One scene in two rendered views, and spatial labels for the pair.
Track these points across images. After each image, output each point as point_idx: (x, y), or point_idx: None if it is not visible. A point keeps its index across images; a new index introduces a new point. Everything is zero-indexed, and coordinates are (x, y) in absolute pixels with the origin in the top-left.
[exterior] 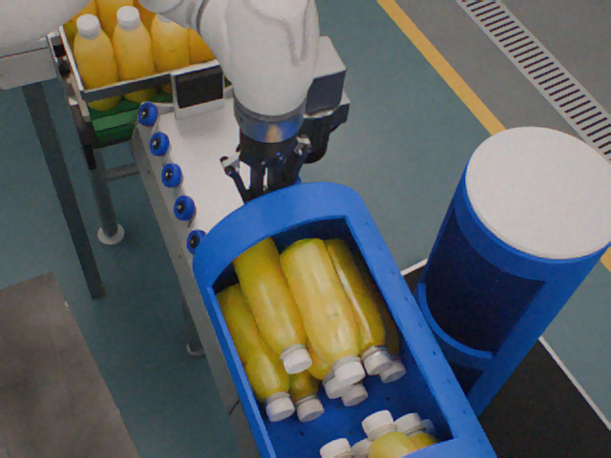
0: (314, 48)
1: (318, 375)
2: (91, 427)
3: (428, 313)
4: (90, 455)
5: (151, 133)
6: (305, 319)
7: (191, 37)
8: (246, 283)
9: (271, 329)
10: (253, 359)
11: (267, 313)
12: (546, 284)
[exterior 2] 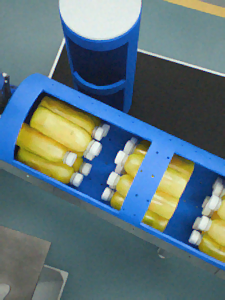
0: None
1: (81, 155)
2: (15, 246)
3: (86, 83)
4: (24, 254)
5: None
6: (62, 142)
7: None
8: (25, 146)
9: (51, 156)
10: (53, 171)
11: (45, 151)
12: (129, 41)
